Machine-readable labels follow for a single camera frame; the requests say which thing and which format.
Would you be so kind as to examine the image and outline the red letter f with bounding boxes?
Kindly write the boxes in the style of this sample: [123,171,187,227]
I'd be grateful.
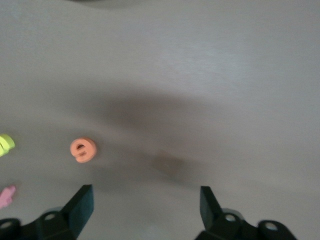
[0,184,17,210]

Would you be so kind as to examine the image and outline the yellow letter s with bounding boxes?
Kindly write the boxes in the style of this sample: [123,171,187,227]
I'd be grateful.
[0,133,16,158]

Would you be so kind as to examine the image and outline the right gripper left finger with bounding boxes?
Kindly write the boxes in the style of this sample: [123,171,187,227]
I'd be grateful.
[0,184,95,240]

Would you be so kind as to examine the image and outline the orange letter e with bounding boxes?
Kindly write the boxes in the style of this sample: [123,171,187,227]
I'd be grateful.
[69,136,97,164]

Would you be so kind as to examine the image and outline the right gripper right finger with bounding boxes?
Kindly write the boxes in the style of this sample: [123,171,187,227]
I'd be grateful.
[194,186,298,240]

